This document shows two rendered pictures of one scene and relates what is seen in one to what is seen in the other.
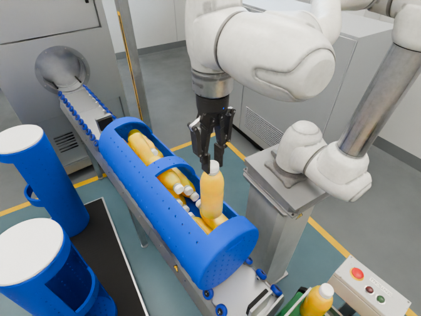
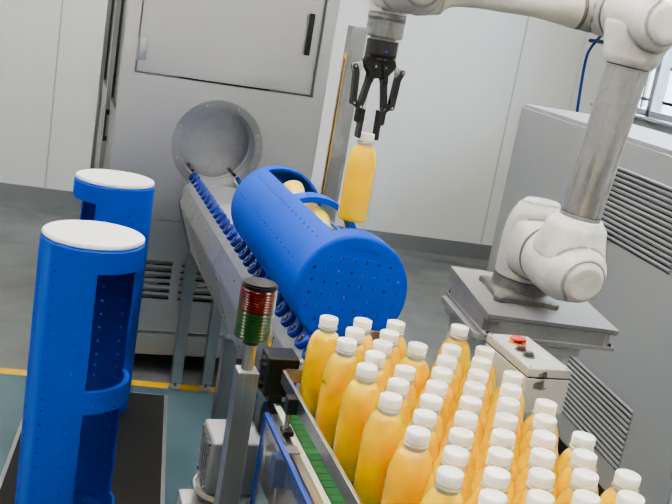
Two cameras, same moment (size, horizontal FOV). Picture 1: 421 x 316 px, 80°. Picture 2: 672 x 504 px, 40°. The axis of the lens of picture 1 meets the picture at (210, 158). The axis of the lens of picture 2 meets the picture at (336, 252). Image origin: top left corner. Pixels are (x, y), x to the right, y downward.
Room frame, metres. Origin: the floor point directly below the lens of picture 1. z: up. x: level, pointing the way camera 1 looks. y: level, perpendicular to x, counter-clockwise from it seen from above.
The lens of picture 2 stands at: (-1.61, -0.76, 1.71)
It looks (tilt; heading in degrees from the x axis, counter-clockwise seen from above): 14 degrees down; 20
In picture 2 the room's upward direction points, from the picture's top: 10 degrees clockwise
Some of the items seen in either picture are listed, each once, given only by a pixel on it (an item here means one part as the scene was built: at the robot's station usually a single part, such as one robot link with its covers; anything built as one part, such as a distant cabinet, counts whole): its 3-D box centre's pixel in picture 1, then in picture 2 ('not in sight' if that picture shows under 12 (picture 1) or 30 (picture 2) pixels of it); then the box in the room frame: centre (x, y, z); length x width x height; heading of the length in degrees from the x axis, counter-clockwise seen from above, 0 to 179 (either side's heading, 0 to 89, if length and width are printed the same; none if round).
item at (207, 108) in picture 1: (212, 109); (379, 58); (0.52, 0.00, 1.64); 0.08 x 0.07 x 0.09; 129
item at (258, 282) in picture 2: not in sight; (253, 325); (-0.22, -0.12, 1.18); 0.06 x 0.06 x 0.16
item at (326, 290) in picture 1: (326, 290); (459, 330); (0.31, -0.37, 1.11); 0.04 x 0.04 x 0.02
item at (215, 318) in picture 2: not in sight; (214, 325); (1.94, 1.05, 0.31); 0.06 x 0.06 x 0.63; 39
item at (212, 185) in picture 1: (212, 191); (358, 179); (0.52, 0.00, 1.34); 0.07 x 0.07 x 0.20
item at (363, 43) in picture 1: (260, 76); (621, 295); (2.73, -0.57, 0.72); 2.15 x 0.54 x 1.45; 32
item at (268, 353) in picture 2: not in sight; (279, 375); (0.15, -0.03, 0.95); 0.10 x 0.07 x 0.10; 129
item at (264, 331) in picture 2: not in sight; (254, 323); (-0.22, -0.12, 1.18); 0.06 x 0.06 x 0.05
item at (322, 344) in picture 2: not in sight; (320, 369); (0.13, -0.13, 1.00); 0.07 x 0.07 x 0.20
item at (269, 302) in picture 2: not in sight; (257, 298); (-0.22, -0.12, 1.23); 0.06 x 0.06 x 0.04
